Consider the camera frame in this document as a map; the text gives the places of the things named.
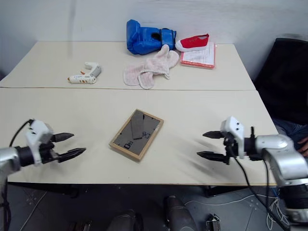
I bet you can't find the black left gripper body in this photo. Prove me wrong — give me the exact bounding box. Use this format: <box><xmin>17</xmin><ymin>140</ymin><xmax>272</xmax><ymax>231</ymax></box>
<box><xmin>39</xmin><ymin>133</ymin><xmax>61</xmax><ymax>165</ymax></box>

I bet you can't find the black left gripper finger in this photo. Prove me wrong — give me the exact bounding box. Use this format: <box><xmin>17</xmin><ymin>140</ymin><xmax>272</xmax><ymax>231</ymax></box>
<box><xmin>57</xmin><ymin>147</ymin><xmax>87</xmax><ymax>164</ymax></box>
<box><xmin>53</xmin><ymin>132</ymin><xmax>75</xmax><ymax>143</ymax></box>

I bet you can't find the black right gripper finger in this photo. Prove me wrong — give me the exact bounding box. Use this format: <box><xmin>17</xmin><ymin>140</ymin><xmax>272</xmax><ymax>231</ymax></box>
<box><xmin>196</xmin><ymin>151</ymin><xmax>228</xmax><ymax>165</ymax></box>
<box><xmin>202</xmin><ymin>130</ymin><xmax>224</xmax><ymax>140</ymax></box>

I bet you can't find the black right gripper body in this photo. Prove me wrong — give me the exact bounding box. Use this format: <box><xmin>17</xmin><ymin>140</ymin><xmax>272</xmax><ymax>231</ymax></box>
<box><xmin>221</xmin><ymin>133</ymin><xmax>239</xmax><ymax>166</ymax></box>

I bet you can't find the person in blue jeans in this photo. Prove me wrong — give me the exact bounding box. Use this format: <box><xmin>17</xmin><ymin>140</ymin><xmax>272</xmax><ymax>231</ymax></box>
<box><xmin>274</xmin><ymin>117</ymin><xmax>308</xmax><ymax>157</ymax></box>

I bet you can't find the small dark metal block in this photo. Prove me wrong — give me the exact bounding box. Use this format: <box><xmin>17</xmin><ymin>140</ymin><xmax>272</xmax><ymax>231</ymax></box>
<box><xmin>205</xmin><ymin>213</ymin><xmax>221</xmax><ymax>231</ymax></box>

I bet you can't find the white orange glue gun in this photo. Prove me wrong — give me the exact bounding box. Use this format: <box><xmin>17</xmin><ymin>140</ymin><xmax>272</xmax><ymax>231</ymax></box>
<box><xmin>67</xmin><ymin>62</ymin><xmax>103</xmax><ymax>85</ymax></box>

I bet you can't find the large dark rounded shape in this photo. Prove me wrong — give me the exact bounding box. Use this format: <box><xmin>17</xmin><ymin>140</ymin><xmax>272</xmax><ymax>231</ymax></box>
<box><xmin>163</xmin><ymin>195</ymin><xmax>202</xmax><ymax>231</ymax></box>

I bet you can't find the red folder with papers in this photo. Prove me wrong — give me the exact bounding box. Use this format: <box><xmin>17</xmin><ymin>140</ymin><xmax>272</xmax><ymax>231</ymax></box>
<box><xmin>180</xmin><ymin>41</ymin><xmax>217</xmax><ymax>71</ymax></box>

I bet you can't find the small dark rounded shape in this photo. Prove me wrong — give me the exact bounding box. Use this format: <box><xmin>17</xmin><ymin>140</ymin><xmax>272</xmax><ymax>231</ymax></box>
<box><xmin>105</xmin><ymin>209</ymin><xmax>145</xmax><ymax>231</ymax></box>

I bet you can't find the black chair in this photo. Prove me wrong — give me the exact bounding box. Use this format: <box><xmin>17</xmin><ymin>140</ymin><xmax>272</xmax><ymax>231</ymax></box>
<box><xmin>253</xmin><ymin>33</ymin><xmax>308</xmax><ymax>126</ymax></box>

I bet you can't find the pink terry cloth mitt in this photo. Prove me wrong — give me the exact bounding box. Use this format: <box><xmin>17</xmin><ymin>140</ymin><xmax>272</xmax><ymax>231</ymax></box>
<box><xmin>123</xmin><ymin>44</ymin><xmax>180</xmax><ymax>90</ymax></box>

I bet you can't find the red canvas shoe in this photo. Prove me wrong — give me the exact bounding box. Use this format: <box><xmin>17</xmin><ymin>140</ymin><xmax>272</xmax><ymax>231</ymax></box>
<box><xmin>175</xmin><ymin>33</ymin><xmax>210</xmax><ymax>52</ymax></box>

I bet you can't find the blue boxing glove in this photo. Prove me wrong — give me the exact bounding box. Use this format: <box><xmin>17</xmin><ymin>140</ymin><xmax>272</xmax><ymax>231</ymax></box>
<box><xmin>126</xmin><ymin>19</ymin><xmax>178</xmax><ymax>56</ymax></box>

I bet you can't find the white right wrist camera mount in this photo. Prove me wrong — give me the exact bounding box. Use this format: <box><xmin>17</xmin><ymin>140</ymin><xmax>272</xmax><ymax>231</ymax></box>
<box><xmin>219</xmin><ymin>115</ymin><xmax>248</xmax><ymax>160</ymax></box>

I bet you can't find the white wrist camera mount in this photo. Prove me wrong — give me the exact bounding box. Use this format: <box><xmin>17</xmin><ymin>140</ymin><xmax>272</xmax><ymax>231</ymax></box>
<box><xmin>25</xmin><ymin>119</ymin><xmax>55</xmax><ymax>167</ymax></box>
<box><xmin>219</xmin><ymin>115</ymin><xmax>248</xmax><ymax>160</ymax></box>

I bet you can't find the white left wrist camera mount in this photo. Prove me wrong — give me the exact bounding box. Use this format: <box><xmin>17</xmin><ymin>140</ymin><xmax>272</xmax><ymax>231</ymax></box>
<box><xmin>25</xmin><ymin>119</ymin><xmax>55</xmax><ymax>167</ymax></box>

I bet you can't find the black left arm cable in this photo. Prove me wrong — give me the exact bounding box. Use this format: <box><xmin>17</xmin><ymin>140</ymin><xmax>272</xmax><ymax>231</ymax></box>
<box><xmin>9</xmin><ymin>118</ymin><xmax>35</xmax><ymax>147</ymax></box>

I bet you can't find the wooden framed picture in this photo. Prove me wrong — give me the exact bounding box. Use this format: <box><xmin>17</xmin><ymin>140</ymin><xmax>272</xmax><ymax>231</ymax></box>
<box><xmin>108</xmin><ymin>108</ymin><xmax>165</xmax><ymax>163</ymax></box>

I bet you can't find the white wire bundle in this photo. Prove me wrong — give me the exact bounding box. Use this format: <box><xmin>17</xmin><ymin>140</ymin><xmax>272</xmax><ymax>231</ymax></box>
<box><xmin>265</xmin><ymin>187</ymin><xmax>290</xmax><ymax>231</ymax></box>

